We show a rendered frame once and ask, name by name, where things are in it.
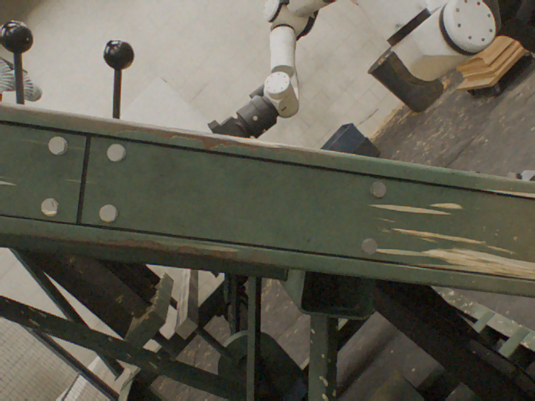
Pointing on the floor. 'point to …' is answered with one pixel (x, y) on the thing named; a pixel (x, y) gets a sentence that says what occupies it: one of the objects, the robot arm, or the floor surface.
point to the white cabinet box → (165, 108)
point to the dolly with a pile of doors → (490, 65)
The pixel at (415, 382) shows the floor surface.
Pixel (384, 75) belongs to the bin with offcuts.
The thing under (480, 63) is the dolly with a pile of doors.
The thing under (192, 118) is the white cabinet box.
